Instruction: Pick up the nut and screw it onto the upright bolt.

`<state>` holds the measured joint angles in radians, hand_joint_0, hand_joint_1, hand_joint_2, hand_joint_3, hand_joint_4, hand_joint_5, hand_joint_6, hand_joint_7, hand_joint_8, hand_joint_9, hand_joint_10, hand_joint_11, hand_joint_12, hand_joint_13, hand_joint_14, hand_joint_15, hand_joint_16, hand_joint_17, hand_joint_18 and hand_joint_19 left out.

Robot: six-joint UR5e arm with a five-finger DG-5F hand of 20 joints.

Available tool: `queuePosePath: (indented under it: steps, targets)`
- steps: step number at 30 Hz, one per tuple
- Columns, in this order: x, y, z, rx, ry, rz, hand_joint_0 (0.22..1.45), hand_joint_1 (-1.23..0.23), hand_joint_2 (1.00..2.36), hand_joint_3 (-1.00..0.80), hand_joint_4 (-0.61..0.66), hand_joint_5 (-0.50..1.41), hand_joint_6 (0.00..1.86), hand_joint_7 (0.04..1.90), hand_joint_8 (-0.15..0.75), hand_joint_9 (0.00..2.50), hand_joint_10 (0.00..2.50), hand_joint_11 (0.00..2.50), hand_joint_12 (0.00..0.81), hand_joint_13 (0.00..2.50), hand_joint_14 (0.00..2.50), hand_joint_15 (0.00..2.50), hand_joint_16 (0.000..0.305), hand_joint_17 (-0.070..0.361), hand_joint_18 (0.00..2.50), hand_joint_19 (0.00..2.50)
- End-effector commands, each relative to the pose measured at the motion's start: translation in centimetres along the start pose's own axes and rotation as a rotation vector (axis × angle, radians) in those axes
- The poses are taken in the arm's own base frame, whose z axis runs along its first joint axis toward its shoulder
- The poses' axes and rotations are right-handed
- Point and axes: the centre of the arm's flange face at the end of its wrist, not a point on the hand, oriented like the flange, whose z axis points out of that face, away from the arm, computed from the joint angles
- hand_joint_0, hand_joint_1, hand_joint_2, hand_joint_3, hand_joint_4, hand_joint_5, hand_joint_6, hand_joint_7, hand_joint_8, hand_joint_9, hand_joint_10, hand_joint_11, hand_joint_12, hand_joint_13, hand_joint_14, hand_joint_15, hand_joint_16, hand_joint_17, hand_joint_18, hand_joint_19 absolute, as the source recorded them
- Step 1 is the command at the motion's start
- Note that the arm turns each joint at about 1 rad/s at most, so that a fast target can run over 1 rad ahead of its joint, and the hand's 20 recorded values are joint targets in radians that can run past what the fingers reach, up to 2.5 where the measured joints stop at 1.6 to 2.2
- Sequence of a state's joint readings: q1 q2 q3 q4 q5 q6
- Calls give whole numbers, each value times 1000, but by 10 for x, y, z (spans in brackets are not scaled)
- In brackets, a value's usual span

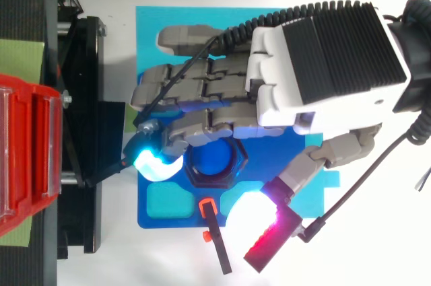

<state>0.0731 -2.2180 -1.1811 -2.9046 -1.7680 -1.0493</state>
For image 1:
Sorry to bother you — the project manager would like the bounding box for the red bin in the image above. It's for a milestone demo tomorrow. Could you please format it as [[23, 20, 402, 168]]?
[[0, 73, 64, 237]]

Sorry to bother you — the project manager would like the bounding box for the black-and-orange clip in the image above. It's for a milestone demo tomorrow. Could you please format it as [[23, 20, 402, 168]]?
[[197, 197, 234, 276]]

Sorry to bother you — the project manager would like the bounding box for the thin black cable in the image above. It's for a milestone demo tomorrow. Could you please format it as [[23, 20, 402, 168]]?
[[133, 35, 222, 129], [298, 133, 410, 244]]

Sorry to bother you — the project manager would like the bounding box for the black stand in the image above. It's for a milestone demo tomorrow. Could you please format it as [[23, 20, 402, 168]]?
[[0, 0, 128, 286]]

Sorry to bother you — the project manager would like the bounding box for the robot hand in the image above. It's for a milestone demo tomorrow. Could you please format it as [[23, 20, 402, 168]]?
[[121, 0, 412, 274]]

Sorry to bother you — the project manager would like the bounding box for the blue plate with square hollows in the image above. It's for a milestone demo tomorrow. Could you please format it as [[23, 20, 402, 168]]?
[[137, 25, 306, 230]]

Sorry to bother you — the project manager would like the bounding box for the large turquoise plate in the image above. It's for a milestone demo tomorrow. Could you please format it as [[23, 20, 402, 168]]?
[[135, 5, 341, 220]]

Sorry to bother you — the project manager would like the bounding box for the large black nut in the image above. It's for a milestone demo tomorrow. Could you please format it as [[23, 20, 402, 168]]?
[[184, 137, 249, 190]]

